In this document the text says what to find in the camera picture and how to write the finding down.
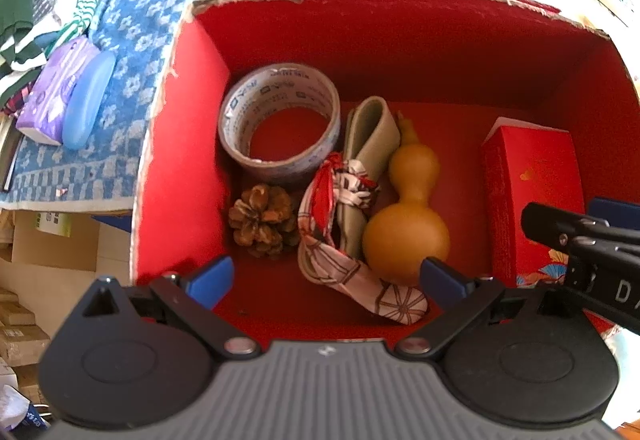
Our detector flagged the brown cardboard box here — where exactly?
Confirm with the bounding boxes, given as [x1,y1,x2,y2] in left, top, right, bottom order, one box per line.
[11,211,100,272]

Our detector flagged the blue glasses case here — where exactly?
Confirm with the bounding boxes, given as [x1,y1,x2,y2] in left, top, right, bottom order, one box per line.
[62,50,116,150]

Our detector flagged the large red cardboard box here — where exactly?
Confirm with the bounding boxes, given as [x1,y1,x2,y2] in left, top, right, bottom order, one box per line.
[131,0,639,346]

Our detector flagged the red patterned gift box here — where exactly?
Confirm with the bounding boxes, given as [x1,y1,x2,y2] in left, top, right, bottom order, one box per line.
[482,116,585,287]

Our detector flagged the pile of folded clothes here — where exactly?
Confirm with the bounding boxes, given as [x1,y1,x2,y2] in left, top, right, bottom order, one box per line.
[1,0,99,115]

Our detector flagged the brown pine cone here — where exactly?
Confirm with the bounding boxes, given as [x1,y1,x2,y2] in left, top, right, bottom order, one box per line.
[228,183,302,258]

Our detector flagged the brown calabash gourd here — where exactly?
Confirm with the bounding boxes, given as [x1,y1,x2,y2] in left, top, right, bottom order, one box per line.
[362,114,450,286]

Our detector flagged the purple tissue pack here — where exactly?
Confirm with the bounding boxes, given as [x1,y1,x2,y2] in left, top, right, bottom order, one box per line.
[15,35,100,145]

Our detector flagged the printed packing tape roll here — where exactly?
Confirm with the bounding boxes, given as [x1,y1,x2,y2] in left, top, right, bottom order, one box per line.
[218,63,341,185]

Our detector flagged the blue checkered towel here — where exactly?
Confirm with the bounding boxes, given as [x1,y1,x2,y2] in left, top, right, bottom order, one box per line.
[1,0,194,213]

